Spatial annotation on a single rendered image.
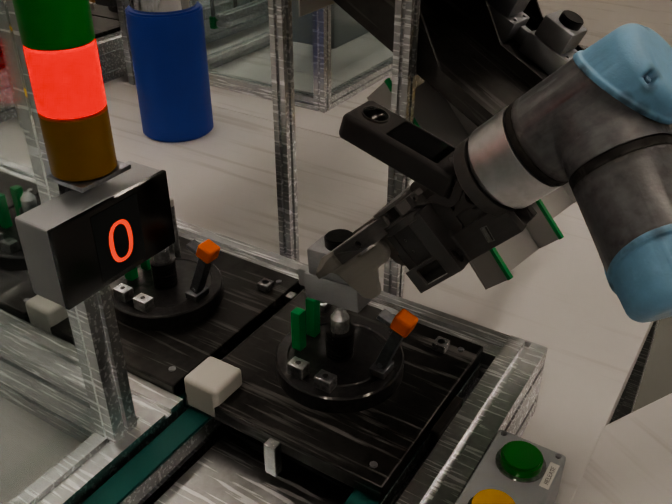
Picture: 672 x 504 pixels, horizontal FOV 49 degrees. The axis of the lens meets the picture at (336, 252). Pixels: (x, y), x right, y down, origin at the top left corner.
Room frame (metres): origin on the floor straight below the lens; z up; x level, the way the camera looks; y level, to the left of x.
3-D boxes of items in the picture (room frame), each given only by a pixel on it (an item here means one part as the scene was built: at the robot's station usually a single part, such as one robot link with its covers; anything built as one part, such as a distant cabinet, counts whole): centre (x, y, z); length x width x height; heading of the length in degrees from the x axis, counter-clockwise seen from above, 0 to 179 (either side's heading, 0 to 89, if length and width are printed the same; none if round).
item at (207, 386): (0.60, 0.13, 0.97); 0.05 x 0.05 x 0.04; 58
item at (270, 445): (0.52, 0.06, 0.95); 0.01 x 0.01 x 0.04; 58
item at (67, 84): (0.53, 0.20, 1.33); 0.05 x 0.05 x 0.05
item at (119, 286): (0.76, 0.21, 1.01); 0.24 x 0.24 x 0.13; 58
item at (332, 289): (0.63, 0.00, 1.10); 0.08 x 0.04 x 0.07; 58
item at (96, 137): (0.53, 0.20, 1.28); 0.05 x 0.05 x 0.05
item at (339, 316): (0.63, 0.00, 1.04); 0.02 x 0.02 x 0.03
